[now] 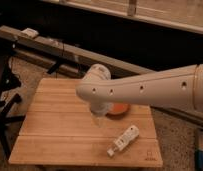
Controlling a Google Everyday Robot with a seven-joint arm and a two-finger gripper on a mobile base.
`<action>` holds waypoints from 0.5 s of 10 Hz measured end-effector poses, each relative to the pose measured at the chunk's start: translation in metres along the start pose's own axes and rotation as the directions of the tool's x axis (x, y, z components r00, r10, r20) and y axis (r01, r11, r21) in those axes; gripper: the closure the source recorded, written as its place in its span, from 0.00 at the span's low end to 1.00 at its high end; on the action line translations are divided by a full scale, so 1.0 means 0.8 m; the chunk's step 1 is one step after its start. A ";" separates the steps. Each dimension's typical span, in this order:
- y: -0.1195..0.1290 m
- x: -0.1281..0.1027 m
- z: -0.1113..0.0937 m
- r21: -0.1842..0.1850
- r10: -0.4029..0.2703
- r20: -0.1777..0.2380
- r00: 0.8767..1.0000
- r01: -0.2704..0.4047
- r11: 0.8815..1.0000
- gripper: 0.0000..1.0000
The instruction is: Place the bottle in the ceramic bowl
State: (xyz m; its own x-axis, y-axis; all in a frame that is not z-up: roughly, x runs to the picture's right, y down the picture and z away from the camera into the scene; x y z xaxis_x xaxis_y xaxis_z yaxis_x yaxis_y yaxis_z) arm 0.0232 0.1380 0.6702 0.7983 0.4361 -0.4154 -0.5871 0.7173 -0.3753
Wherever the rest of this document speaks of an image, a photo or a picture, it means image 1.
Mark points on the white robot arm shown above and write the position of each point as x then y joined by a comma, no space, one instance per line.
180,88

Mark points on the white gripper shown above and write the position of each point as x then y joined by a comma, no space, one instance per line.
100,109

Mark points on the orange ceramic bowl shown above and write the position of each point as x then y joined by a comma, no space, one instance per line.
119,108

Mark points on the long wooden beam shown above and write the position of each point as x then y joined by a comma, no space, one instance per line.
76,54

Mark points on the white plastic bottle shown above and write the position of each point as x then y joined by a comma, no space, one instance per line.
120,143

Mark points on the small white box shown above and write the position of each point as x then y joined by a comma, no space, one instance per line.
30,32

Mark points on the wooden window frame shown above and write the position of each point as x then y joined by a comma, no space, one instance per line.
180,14

